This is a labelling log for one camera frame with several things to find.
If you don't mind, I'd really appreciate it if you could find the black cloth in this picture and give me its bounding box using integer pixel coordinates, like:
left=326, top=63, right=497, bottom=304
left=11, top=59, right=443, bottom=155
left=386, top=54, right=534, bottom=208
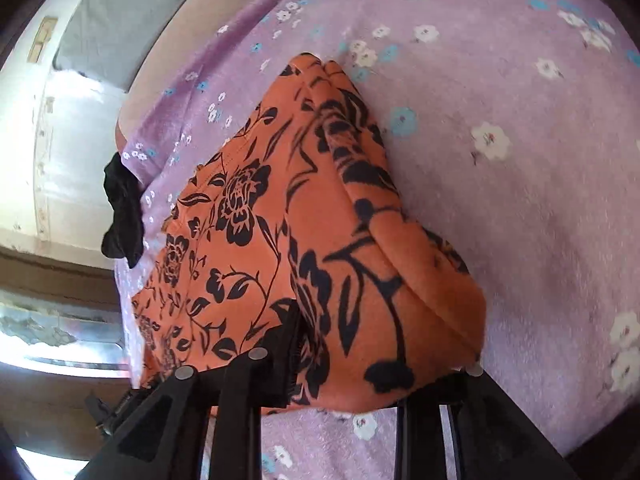
left=101, top=152, right=147, bottom=269

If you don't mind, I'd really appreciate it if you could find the beige daybed mattress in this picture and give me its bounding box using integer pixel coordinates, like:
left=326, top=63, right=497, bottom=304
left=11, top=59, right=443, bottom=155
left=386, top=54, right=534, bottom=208
left=114, top=0, right=211, bottom=153

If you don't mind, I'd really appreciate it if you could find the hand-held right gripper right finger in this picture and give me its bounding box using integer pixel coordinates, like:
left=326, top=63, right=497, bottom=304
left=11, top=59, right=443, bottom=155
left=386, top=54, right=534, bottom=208
left=395, top=360, right=568, bottom=480

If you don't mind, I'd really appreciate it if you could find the purple floral bedsheet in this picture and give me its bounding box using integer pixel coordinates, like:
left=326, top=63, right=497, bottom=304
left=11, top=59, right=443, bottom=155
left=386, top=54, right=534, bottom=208
left=112, top=0, right=640, bottom=480

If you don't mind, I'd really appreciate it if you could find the grey pillow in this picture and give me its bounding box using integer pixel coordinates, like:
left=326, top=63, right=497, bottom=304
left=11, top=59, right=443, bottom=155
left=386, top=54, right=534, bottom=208
left=52, top=0, right=198, bottom=93

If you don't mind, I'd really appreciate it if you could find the beige light switch panel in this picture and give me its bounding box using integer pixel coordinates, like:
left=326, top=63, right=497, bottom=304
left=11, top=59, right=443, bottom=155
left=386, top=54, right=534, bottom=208
left=27, top=16, right=59, bottom=63

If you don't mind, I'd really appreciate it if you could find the orange black floral dress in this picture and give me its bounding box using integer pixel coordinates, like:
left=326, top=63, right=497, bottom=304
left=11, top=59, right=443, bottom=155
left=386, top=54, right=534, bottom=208
left=131, top=52, right=488, bottom=416

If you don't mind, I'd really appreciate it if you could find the wooden stained glass door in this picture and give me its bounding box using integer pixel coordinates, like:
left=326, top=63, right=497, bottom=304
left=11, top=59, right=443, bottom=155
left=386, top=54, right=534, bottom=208
left=0, top=245, right=136, bottom=480

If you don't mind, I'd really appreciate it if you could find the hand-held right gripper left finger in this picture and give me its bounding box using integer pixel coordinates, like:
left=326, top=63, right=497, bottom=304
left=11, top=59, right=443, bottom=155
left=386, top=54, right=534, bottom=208
left=75, top=304, right=302, bottom=480

